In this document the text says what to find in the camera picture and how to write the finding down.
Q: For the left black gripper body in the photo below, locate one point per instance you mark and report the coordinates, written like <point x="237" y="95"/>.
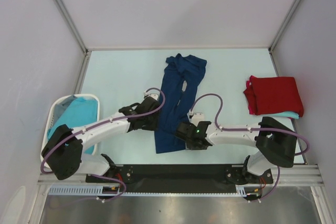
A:
<point x="151" y="121"/>

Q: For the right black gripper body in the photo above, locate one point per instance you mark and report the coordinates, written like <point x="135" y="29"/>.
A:
<point x="189" y="145"/>

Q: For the navy blue t shirt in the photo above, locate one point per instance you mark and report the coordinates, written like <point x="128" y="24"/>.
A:
<point x="180" y="82"/>

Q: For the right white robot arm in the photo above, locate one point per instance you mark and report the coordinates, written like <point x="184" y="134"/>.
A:
<point x="275" y="142"/>

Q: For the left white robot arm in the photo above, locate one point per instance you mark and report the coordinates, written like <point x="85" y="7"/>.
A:
<point x="65" y="152"/>

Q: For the turquoise t shirt in basket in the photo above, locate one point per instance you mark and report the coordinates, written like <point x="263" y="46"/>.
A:
<point x="82" y="111"/>

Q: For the folded red t shirt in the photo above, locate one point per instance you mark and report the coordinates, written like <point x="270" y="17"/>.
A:
<point x="273" y="95"/>

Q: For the grey shirt in basket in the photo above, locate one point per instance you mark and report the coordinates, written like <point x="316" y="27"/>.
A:
<point x="61" y="107"/>

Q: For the folded light blue t shirt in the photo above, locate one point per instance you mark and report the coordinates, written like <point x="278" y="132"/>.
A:
<point x="287" y="114"/>

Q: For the white laundry basket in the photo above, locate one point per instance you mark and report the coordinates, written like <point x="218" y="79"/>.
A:
<point x="62" y="131"/>

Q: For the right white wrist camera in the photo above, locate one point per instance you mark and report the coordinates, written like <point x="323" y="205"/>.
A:
<point x="196" y="117"/>

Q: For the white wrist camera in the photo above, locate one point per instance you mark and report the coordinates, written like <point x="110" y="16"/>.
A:
<point x="196" y="117"/>
<point x="152" y="95"/>

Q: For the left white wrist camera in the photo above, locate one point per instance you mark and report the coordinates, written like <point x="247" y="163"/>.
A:
<point x="152" y="95"/>

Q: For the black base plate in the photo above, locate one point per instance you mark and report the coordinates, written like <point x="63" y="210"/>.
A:
<point x="187" y="179"/>

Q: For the light blue cable duct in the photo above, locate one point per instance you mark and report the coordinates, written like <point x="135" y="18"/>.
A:
<point x="74" y="190"/>

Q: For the aluminium frame rail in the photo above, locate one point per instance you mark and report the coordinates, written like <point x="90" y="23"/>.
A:
<point x="298" y="175"/>

